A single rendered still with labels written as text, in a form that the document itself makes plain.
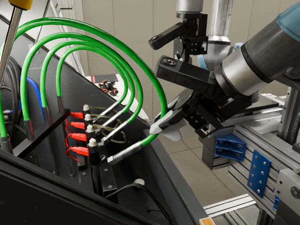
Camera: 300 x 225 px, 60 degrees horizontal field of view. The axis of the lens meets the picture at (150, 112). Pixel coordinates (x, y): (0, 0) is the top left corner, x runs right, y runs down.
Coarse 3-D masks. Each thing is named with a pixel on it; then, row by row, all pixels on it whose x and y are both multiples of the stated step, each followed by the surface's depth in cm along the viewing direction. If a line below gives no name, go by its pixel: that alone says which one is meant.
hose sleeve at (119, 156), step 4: (136, 144) 58; (140, 144) 58; (128, 148) 59; (132, 148) 58; (136, 148) 58; (140, 148) 58; (120, 152) 60; (124, 152) 59; (128, 152) 59; (132, 152) 58; (116, 156) 60; (120, 156) 59; (124, 156) 59; (116, 160) 60; (120, 160) 60
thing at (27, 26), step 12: (24, 24) 49; (36, 24) 49; (48, 24) 49; (60, 24) 49; (72, 24) 48; (84, 24) 48; (108, 36) 49; (120, 48) 49; (156, 84) 51; (0, 96) 57; (0, 108) 58; (0, 120) 59; (0, 132) 60; (144, 144) 57
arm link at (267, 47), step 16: (288, 16) 35; (272, 32) 36; (288, 32) 34; (256, 48) 38; (272, 48) 36; (288, 48) 35; (256, 64) 38; (272, 64) 37; (288, 64) 37; (272, 80) 40
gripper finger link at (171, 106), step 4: (176, 100) 53; (168, 104) 56; (172, 104) 54; (168, 108) 54; (172, 108) 53; (160, 112) 57; (160, 116) 56; (156, 120) 57; (184, 120) 56; (184, 124) 57
